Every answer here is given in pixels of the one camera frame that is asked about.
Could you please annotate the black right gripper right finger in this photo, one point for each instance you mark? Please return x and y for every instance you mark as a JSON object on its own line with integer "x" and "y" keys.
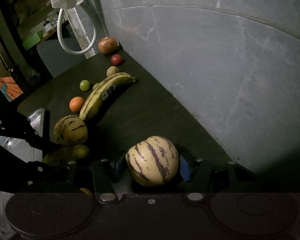
{"x": 191, "y": 172}

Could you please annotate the silver metal tray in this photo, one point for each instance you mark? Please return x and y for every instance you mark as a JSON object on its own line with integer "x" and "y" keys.
{"x": 21, "y": 149}

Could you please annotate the green grape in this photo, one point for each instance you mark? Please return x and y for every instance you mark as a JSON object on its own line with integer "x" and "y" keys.
{"x": 84, "y": 85}

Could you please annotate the red brown apple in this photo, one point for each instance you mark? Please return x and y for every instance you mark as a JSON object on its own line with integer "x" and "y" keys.
{"x": 107, "y": 45}

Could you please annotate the small red tomato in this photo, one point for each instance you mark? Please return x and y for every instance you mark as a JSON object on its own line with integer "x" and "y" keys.
{"x": 116, "y": 59}

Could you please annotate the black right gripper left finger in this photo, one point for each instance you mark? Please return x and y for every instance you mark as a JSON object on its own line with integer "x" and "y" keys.
{"x": 106, "y": 173}

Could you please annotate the small yellow fruit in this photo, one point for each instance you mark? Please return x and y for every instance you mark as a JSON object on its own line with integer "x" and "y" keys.
{"x": 79, "y": 151}

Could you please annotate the striped yellow pepino melon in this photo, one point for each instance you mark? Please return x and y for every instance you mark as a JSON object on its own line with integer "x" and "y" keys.
{"x": 154, "y": 161}

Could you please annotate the yellow banana with sticker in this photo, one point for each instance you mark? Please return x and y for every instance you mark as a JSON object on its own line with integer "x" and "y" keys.
{"x": 103, "y": 91}

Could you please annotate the orange tangerine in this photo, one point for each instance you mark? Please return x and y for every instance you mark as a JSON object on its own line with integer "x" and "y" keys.
{"x": 76, "y": 104}

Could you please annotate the tan walnut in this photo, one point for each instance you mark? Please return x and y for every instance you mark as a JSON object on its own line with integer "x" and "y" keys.
{"x": 111, "y": 71}

